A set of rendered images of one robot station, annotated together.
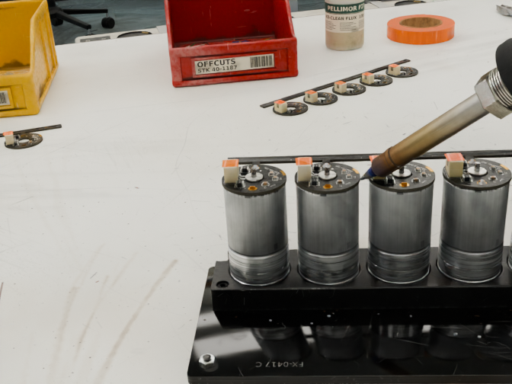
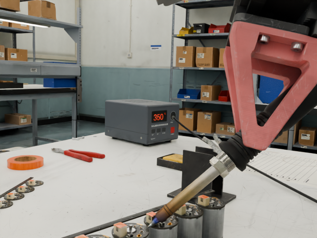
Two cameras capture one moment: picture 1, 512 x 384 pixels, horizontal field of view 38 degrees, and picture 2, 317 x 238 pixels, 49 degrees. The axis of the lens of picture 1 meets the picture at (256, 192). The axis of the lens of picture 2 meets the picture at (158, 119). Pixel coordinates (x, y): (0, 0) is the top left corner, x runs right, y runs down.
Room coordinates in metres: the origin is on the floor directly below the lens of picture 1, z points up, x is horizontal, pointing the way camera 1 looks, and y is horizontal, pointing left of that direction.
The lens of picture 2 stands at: (0.10, 0.12, 0.92)
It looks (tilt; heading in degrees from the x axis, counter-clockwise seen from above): 8 degrees down; 312
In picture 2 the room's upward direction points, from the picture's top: 2 degrees clockwise
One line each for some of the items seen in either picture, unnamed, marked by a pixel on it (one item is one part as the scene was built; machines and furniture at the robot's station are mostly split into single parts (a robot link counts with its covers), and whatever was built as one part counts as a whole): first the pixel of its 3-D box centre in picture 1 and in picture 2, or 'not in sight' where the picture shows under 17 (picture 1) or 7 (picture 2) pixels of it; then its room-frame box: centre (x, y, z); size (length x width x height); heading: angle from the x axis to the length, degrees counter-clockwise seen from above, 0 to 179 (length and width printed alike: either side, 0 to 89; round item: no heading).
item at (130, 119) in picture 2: not in sight; (141, 121); (0.70, -0.48, 0.80); 0.15 x 0.12 x 0.10; 0
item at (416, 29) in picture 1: (420, 28); (25, 162); (0.66, -0.16, 0.76); 0.06 x 0.06 x 0.01
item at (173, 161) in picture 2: not in sight; (181, 162); (0.48, -0.36, 0.76); 0.07 x 0.05 x 0.02; 6
